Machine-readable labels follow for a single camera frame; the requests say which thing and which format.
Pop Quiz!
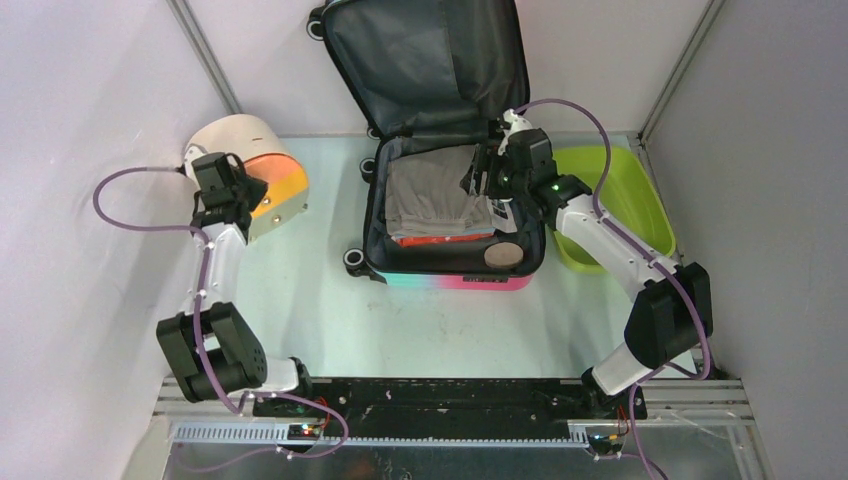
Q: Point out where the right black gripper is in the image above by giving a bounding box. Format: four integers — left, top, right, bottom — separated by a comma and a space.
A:
460, 144, 530, 200

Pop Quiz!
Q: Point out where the cream orange cylindrical container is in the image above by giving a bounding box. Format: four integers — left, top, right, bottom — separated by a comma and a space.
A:
183, 114, 309, 242

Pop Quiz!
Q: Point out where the brown round disc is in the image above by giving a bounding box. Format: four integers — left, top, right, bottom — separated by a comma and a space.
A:
483, 242, 525, 269

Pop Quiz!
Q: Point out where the pink teal cartoon suitcase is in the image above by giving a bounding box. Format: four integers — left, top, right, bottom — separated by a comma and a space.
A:
306, 1, 546, 291

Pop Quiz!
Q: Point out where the lime green plastic tray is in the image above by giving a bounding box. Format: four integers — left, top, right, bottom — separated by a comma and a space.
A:
553, 145, 676, 256

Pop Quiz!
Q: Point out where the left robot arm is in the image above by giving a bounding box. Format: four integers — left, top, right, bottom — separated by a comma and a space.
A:
156, 152, 316, 417

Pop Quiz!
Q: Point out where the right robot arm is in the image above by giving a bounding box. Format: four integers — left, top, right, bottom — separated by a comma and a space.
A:
461, 129, 712, 418

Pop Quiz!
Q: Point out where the grey folded garment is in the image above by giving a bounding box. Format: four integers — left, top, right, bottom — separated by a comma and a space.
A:
385, 145, 494, 237

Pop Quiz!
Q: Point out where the orange red flat item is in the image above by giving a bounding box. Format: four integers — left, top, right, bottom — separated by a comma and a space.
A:
391, 230, 494, 248

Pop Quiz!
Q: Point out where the grey cable duct strip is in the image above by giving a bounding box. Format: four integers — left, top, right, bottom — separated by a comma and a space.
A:
169, 421, 590, 448

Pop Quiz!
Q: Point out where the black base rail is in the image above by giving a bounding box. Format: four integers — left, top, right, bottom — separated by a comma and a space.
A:
252, 376, 647, 442

